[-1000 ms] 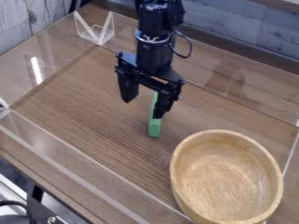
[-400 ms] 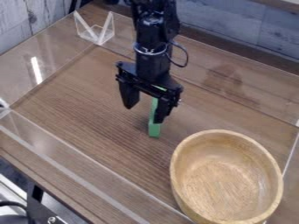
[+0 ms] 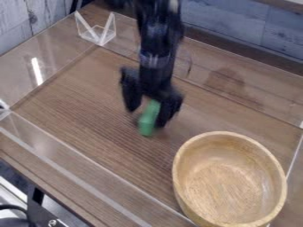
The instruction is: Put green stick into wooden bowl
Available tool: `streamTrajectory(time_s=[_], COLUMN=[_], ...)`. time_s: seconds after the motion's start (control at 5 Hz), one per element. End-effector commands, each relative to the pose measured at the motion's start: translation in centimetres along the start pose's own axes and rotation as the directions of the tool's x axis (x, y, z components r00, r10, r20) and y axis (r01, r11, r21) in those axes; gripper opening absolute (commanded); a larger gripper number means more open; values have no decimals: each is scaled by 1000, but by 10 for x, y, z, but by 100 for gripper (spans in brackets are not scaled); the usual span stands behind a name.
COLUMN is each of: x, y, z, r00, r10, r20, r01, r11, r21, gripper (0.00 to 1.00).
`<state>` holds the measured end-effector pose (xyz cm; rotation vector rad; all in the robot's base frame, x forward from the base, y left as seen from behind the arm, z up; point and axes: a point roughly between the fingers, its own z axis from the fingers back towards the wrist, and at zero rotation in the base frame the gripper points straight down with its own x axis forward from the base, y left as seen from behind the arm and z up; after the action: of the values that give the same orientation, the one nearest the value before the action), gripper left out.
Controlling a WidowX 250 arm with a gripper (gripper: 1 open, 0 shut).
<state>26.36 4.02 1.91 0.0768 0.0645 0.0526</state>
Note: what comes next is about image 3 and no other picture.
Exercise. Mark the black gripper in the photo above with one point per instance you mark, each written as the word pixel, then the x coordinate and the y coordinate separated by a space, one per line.
pixel 150 81

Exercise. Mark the black table frame leg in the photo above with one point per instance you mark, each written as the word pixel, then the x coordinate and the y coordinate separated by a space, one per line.
pixel 45 212

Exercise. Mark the wooden bowl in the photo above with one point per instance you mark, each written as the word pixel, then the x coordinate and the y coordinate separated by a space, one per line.
pixel 228 181

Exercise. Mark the green rectangular stick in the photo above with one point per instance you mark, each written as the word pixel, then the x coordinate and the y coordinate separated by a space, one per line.
pixel 148 118

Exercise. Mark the clear acrylic enclosure wall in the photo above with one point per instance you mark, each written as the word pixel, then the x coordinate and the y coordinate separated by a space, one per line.
pixel 98 196

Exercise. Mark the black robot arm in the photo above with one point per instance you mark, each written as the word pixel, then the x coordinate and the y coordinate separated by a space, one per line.
pixel 160 30

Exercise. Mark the clear acrylic corner bracket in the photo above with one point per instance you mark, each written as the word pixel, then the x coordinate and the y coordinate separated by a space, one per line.
pixel 98 35

